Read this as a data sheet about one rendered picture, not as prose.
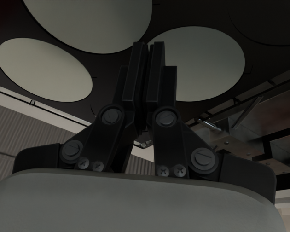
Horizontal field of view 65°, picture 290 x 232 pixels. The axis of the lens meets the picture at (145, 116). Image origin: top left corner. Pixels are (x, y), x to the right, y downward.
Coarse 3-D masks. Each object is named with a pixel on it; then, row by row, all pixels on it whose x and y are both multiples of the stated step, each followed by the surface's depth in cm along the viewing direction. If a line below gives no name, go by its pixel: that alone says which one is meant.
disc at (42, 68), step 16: (0, 48) 22; (16, 48) 22; (32, 48) 22; (48, 48) 22; (0, 64) 24; (16, 64) 24; (32, 64) 24; (48, 64) 24; (64, 64) 23; (80, 64) 23; (16, 80) 26; (32, 80) 26; (48, 80) 26; (64, 80) 25; (80, 80) 25; (48, 96) 29; (64, 96) 28; (80, 96) 28
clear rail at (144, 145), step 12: (288, 72) 21; (264, 84) 22; (276, 84) 22; (240, 96) 24; (252, 96) 24; (216, 108) 27; (228, 108) 26; (192, 120) 29; (204, 120) 29; (144, 144) 37
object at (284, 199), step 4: (276, 192) 31; (280, 192) 31; (284, 192) 31; (288, 192) 31; (276, 196) 33; (280, 196) 33; (284, 196) 32; (288, 196) 32; (276, 200) 36; (280, 200) 36; (284, 200) 36; (288, 200) 35; (276, 204) 37; (280, 204) 36; (284, 204) 36; (288, 204) 36
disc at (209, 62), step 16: (176, 32) 18; (192, 32) 18; (208, 32) 18; (176, 48) 20; (192, 48) 20; (208, 48) 19; (224, 48) 19; (240, 48) 19; (176, 64) 21; (192, 64) 21; (208, 64) 21; (224, 64) 21; (240, 64) 21; (192, 80) 23; (208, 80) 23; (224, 80) 22; (176, 96) 26; (192, 96) 25; (208, 96) 25
